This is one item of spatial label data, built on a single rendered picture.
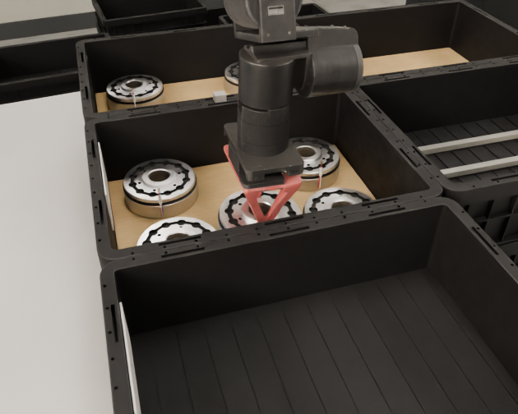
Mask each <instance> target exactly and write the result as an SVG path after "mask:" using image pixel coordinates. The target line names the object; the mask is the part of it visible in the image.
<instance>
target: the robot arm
mask: <svg viewBox="0 0 518 414"><path fill-rule="evenodd" d="M302 1H303V0H224V7H225V10H226V12H227V13H228V15H229V17H230V18H231V20H232V21H233V22H234V38H235V39H243V40H248V41H252V42H257V43H259V44H249V45H244V47H243V48H241V49H240V50H239V55H238V122H231V123H226V124H224V135H225V136H227V137H228V138H229V144H228V145H225V146H224V152H225V154H226V156H227V158H228V160H229V163H230V165H231V167H232V169H233V171H234V173H235V176H236V178H237V179H238V182H239V184H240V186H241V188H242V190H243V193H244V195H245V196H246V198H247V202H248V203H249V205H250V207H251V209H252V212H253V214H254V216H255V218H256V220H257V222H258V223H259V222H264V221H268V220H272V219H275V217H276V215H277V214H278V213H279V212H280V210H281V208H282V207H283V206H284V204H285V203H286V202H287V201H288V200H289V199H290V198H291V197H292V195H293V194H294V193H295V192H296V191H297V190H298V189H299V188H300V187H301V185H302V178H301V177H300V176H299V174H302V173H303V167H304V161H303V159H302V157H301V156H300V154H299V153H298V151H297V150H296V148H295V147H294V145H293V143H292V142H291V140H290V139H289V124H290V115H291V106H292V96H293V87H295V89H296V90H297V92H298V94H299V95H300V96H301V97H303V98H310V97H316V96H322V95H328V94H338V93H344V92H350V91H355V90H356V89H357V88H358V87H359V86H360V84H361V81H362V79H363V55H362V52H361V49H360V47H359V46H358V33H357V31H356V29H354V28H351V27H346V25H344V26H343V27H341V26H333V25H331V26H307V25H304V26H296V20H295V19H296V17H297V16H298V14H299V12H300V9H301V6H302ZM284 171H286V173H285V174H282V173H281V172H284ZM273 190H280V192H279V194H278V195H277V197H276V198H275V201H274V203H273V205H272V206H271V208H270V210H269V212H268V214H266V215H264V214H263V213H262V211H261V207H260V205H259V204H258V202H257V198H260V196H261V193H262V192H263V191H273Z"/></svg>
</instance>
